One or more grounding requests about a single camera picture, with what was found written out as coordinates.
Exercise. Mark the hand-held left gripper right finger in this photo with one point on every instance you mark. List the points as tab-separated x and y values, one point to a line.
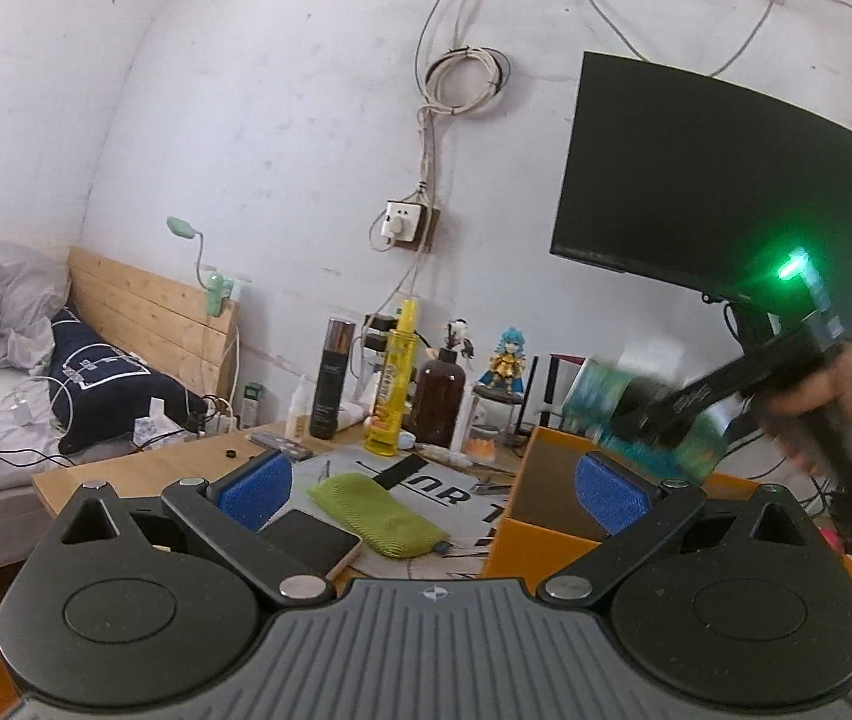
610	491

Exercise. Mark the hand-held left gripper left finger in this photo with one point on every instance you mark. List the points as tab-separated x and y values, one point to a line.
253	491

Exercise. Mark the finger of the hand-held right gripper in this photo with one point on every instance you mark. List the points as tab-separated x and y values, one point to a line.
696	405

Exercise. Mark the orange cardboard box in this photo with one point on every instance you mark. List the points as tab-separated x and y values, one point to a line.
538	551

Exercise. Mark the green floral wet wipes pack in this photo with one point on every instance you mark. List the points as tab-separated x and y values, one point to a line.
591	390

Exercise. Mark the wooden desktop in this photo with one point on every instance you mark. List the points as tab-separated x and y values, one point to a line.
171	465

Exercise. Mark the grey remote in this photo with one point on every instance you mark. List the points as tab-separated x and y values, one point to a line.
282	444

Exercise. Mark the black phone beige case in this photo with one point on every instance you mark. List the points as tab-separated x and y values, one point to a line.
313	544

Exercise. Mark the small white green bottle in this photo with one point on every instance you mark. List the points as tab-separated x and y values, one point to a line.
253	405

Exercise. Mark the small white dropper bottle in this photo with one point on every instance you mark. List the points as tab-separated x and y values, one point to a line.
296	412

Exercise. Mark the clear plastic packet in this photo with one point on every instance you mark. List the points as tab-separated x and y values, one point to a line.
151	427

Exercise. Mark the black router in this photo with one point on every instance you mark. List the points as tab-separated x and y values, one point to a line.
533	397

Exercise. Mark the green mesh pouch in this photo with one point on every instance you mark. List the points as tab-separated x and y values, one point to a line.
377	514

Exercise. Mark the white tube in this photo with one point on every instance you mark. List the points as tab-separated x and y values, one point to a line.
355	414

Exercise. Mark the clear jar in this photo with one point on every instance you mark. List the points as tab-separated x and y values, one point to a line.
497	427

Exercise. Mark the black cosmetic bottle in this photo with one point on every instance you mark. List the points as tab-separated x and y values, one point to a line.
332	382

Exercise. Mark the grey printed mat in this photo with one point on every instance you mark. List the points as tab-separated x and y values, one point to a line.
463	502

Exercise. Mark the black curved monitor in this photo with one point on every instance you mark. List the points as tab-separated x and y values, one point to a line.
696	180

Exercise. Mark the blue-haired gold armor figurine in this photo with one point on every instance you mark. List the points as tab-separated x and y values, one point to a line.
505	364

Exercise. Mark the yellow spray bottle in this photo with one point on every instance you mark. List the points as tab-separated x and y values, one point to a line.
390	390

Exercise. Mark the navy pillow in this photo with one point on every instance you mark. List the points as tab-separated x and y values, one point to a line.
111	382

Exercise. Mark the amber brown bottle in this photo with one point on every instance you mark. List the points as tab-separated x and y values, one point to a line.
439	409

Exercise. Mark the white power strip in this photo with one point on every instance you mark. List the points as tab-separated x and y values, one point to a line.
377	341

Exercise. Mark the green clip lamp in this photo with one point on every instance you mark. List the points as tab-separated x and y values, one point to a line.
212	292

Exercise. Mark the black-haired figurine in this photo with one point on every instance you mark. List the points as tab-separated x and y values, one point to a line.
456	337

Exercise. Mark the wooden headboard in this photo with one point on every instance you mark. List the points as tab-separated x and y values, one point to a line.
141	300

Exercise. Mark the white charger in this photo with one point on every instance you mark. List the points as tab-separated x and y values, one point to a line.
22	412

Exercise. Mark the white wall socket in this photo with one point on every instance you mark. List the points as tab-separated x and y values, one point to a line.
400	223

